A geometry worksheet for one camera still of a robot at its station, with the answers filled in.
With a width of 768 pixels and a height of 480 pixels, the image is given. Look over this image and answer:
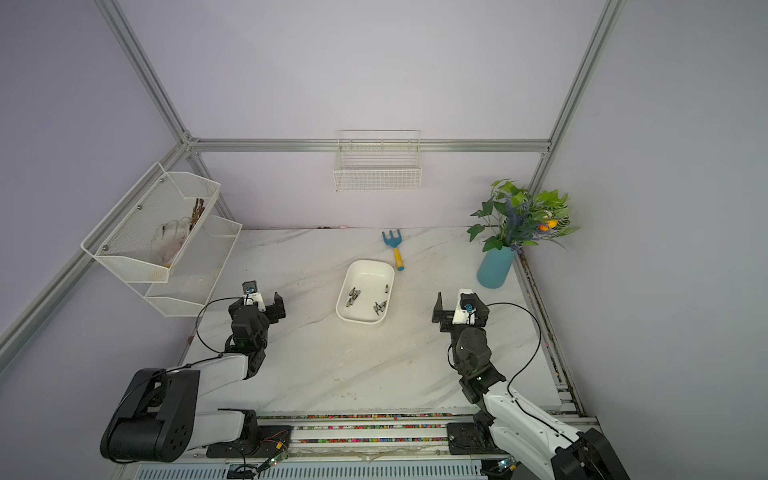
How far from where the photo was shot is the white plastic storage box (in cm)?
98

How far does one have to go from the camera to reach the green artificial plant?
778 millimetres

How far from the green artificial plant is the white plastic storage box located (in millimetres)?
349
